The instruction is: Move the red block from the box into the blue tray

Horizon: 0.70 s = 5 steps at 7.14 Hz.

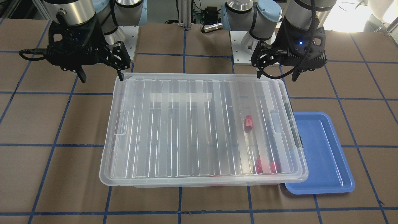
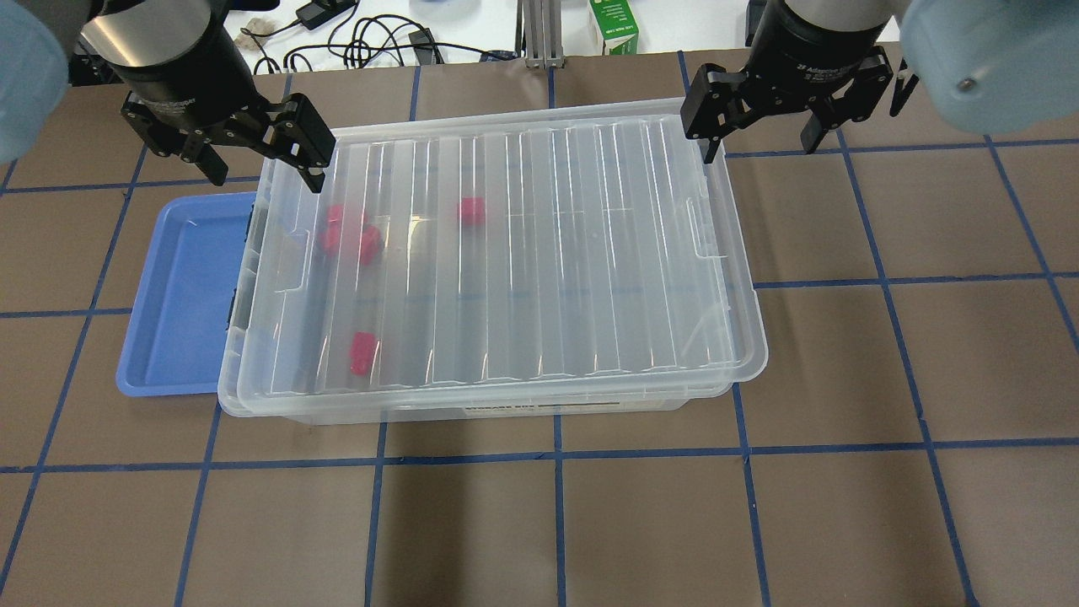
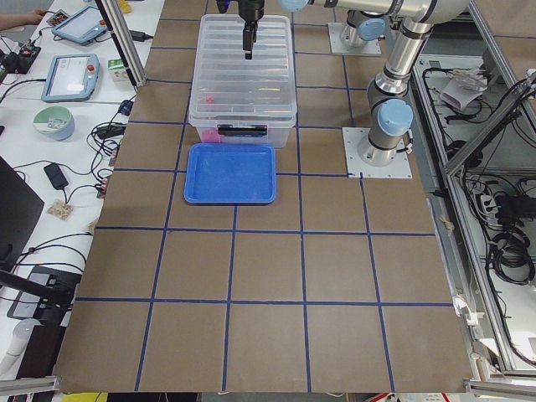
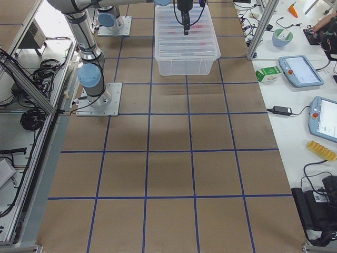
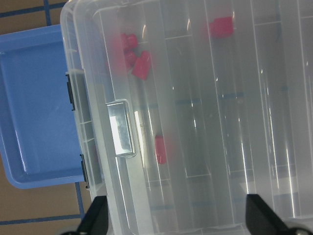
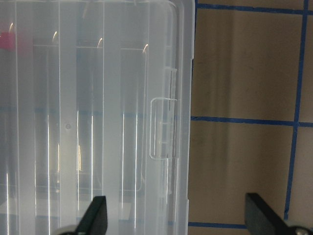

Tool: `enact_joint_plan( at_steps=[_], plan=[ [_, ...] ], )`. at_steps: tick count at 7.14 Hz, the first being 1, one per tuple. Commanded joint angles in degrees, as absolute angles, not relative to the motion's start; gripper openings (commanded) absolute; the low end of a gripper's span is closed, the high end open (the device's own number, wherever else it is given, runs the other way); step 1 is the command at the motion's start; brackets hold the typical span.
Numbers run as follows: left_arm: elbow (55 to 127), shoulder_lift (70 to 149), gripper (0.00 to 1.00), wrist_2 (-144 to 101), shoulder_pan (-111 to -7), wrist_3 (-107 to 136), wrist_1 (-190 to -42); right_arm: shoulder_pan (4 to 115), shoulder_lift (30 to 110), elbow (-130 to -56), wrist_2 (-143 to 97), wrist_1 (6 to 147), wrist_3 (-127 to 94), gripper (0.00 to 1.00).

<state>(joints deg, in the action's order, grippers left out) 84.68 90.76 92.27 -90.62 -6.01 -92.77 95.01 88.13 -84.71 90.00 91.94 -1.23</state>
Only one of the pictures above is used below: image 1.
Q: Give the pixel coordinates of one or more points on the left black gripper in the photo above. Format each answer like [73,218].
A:
[285,43]

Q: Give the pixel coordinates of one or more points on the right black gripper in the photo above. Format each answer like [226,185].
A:
[95,39]

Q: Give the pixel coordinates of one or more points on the red block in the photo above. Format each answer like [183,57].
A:
[248,123]
[275,167]
[261,166]

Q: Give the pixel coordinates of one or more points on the clear plastic box lid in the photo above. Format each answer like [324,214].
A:
[202,127]

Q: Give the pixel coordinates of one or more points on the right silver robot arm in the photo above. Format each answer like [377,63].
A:
[110,13]

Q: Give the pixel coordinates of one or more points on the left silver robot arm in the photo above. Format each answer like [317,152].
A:
[264,18]

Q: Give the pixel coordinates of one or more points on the clear plastic storage box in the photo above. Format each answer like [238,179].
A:
[289,102]

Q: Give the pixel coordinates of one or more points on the blue plastic tray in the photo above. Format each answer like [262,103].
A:
[329,171]

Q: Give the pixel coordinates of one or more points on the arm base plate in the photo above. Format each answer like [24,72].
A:
[243,45]
[128,35]

